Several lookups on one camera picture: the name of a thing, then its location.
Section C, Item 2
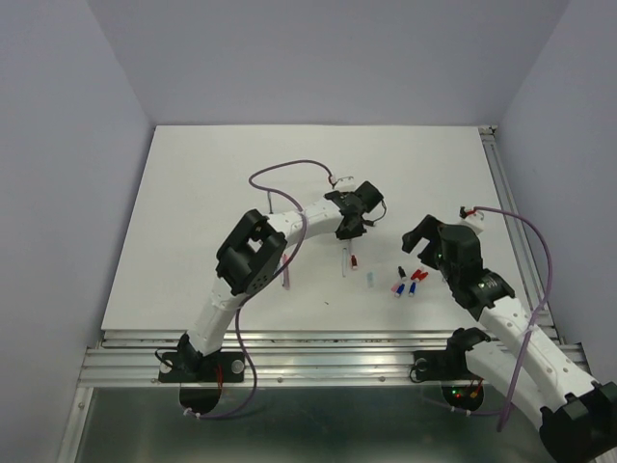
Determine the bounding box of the pink highlighter pen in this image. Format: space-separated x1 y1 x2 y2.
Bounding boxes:
282 254 290 290

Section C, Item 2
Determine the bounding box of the blue gel pen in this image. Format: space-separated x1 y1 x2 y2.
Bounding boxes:
266 191 274 214

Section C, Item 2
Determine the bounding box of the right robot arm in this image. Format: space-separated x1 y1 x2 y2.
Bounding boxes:
402 210 616 462

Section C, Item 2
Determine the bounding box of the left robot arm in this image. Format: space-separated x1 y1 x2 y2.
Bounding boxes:
173 181 384 380

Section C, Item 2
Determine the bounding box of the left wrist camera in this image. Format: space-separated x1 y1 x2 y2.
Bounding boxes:
332 176 356 192

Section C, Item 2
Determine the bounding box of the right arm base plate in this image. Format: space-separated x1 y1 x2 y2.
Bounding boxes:
409 328 492 384

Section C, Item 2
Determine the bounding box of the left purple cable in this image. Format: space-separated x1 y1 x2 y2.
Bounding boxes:
182 159 338 420

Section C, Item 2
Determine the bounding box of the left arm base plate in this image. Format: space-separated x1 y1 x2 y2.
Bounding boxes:
154 350 246 384

